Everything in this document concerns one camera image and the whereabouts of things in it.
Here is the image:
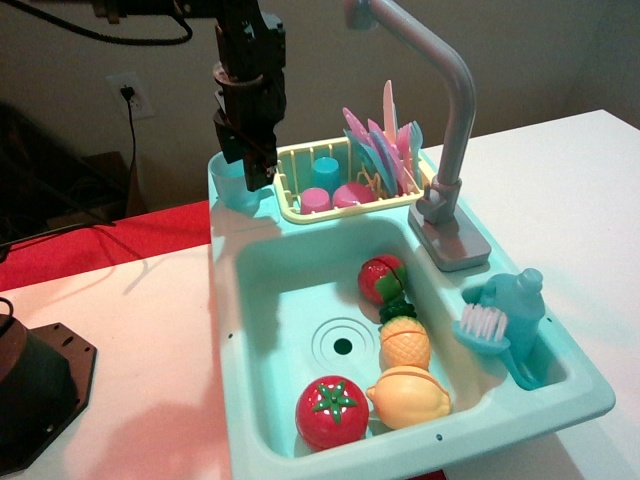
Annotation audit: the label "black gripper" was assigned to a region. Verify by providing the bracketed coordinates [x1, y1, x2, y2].
[214, 13, 286, 192]

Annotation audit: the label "translucent light blue cup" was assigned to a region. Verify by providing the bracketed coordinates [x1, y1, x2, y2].
[208, 152, 273, 212]

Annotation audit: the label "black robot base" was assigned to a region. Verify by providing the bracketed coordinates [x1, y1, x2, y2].
[1, 298, 97, 476]

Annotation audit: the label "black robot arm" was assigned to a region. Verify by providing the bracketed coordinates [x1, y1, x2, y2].
[7, 1, 287, 192]

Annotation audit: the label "pink upturned cup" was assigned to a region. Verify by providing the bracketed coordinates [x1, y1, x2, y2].
[300, 187, 332, 215]

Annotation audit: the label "blue upturned cup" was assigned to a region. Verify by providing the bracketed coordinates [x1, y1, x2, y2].
[312, 157, 341, 195]

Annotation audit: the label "mint green toy sink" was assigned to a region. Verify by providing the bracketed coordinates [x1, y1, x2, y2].
[207, 134, 617, 480]

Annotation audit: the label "yellow dish rack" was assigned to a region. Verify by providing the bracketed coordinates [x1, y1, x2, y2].
[274, 136, 423, 225]

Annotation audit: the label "magenta upturned bowl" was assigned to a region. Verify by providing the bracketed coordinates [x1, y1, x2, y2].
[332, 182, 376, 208]

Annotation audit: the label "pink toy plate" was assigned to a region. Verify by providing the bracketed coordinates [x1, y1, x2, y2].
[342, 107, 371, 144]

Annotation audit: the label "blue toy plate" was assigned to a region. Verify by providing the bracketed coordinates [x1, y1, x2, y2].
[343, 129, 397, 198]

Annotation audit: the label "purple toy plate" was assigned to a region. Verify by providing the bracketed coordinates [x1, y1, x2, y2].
[367, 119, 406, 196]

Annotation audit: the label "peach toy knife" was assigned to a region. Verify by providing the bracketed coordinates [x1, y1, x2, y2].
[383, 80, 398, 144]

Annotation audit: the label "pink toy fork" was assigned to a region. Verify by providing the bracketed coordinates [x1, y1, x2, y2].
[395, 124, 412, 173]

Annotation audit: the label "blue toy fork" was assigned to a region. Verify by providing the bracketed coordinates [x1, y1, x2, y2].
[409, 121, 424, 190]

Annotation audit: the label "toy strawberry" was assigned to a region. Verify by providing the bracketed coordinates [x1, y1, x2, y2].
[357, 254, 408, 305]

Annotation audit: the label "grey toy faucet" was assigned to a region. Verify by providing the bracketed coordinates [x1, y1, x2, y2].
[343, 1, 491, 272]

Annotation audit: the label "toy pineapple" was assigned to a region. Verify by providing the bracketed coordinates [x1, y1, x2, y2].
[379, 298, 431, 370]

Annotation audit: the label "red cloth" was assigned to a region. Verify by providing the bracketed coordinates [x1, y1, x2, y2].
[1, 201, 210, 291]

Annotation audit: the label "toy tomato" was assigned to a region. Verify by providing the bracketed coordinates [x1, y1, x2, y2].
[295, 375, 369, 452]

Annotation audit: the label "toy lemon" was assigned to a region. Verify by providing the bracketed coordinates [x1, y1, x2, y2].
[366, 366, 452, 430]

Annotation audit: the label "blue dish brush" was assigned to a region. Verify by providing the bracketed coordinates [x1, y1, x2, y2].
[452, 304, 542, 391]

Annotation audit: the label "blue soap bottle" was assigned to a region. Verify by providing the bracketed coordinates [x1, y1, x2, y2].
[480, 268, 545, 363]

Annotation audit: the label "white wall outlet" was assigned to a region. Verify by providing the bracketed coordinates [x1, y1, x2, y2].
[105, 72, 155, 120]

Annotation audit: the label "black power cable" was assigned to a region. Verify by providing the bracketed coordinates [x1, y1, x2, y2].
[0, 85, 146, 261]

